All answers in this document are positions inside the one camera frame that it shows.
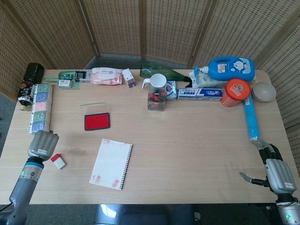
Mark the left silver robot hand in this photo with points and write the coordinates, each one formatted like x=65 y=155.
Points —
x=42 y=145

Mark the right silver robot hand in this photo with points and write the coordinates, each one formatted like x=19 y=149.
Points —
x=280 y=175

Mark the small red white stamp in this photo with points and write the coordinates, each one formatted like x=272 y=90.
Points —
x=59 y=162

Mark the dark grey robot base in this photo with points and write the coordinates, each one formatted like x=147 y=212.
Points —
x=140 y=215

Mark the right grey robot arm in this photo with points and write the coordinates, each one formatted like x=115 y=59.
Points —
x=287 y=211

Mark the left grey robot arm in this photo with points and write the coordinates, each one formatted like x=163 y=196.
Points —
x=23 y=187

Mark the spiral lined notebook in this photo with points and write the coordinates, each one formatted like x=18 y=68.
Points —
x=110 y=164

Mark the multicolour tissue cube pack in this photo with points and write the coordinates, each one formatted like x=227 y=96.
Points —
x=41 y=110

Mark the dark patterned snack bottle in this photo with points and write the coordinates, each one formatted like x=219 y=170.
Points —
x=25 y=93

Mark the red ink pad clear lid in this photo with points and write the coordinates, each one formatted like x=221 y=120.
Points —
x=96 y=122

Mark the blue tube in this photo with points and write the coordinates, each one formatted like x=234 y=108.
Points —
x=252 y=119

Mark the small white box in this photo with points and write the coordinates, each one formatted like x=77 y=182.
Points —
x=65 y=83

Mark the small green box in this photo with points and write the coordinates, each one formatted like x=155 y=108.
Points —
x=67 y=76

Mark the black textured pouch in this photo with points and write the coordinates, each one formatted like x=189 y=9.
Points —
x=34 y=71

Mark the beige bowl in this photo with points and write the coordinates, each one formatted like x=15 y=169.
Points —
x=263 y=92

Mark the pink wet wipes pack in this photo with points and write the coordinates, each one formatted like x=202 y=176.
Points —
x=106 y=76

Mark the orange cylindrical canister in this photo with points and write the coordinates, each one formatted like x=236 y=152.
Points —
x=235 y=91

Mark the white purple small carton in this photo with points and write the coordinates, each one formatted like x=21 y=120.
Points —
x=129 y=78

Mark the white blue toothpaste box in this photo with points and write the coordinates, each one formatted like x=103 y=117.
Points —
x=199 y=93

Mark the blue pump lotion bottle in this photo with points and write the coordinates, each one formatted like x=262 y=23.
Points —
x=234 y=69

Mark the white refill pouch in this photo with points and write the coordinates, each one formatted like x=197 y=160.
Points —
x=206 y=82

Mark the clear capsule box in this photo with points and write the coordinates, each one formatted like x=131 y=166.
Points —
x=155 y=98

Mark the white blue soap box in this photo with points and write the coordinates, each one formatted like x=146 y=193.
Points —
x=171 y=91

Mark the wooden woven folding screen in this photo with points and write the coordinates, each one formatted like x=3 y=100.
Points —
x=117 y=23

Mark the green glass bottle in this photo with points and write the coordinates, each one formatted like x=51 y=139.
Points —
x=173 y=73

